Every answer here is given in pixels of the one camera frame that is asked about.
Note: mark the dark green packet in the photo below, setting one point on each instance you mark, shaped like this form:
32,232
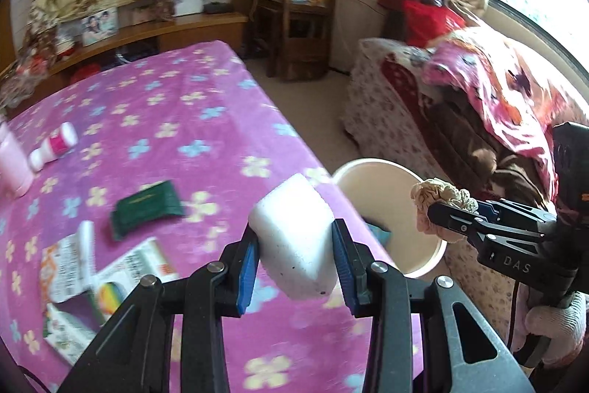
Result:
145,209

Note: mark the person's right hand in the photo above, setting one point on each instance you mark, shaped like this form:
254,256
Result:
568,328

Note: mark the pile of clear plastic bags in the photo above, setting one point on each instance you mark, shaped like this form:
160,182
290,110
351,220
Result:
25,68

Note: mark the white carton rainbow print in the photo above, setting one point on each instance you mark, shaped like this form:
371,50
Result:
133,266

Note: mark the bright pink printed blanket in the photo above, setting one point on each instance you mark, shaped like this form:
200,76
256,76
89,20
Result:
497,84

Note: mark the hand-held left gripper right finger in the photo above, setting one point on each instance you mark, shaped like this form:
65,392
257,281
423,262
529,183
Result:
344,264

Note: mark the white sponge block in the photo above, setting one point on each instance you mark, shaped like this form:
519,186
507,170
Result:
294,227

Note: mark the pink water bottle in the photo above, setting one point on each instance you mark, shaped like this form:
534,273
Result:
14,163

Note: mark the wooden headboard shelf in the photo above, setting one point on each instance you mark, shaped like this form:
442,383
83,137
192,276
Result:
193,27

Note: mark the white leaflet green print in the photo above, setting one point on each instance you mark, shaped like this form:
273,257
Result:
69,331

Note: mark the small black box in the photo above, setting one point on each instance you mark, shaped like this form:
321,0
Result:
216,7

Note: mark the brown blanket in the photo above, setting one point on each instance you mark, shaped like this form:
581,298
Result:
464,139

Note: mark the beige braided cloth bundle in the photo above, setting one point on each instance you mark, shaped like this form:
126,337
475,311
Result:
437,192

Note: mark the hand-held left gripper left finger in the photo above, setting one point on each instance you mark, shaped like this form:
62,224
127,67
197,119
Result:
246,278

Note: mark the small white bottle pink label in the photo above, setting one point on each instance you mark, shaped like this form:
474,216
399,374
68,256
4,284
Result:
53,146

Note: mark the sofa with floral cover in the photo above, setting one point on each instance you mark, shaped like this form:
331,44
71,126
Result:
382,98

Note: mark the blue foil packet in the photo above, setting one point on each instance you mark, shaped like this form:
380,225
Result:
379,232

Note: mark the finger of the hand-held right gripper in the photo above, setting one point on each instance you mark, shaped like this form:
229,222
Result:
520,213
460,220

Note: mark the cream plastic bin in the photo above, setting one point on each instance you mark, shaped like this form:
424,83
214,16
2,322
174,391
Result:
391,190

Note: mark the framed photo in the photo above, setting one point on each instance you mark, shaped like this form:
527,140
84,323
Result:
99,27

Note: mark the dark wooden chair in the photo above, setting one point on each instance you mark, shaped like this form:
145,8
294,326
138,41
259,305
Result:
299,20

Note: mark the red plastic bag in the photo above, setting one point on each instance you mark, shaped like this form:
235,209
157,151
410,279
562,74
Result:
432,20

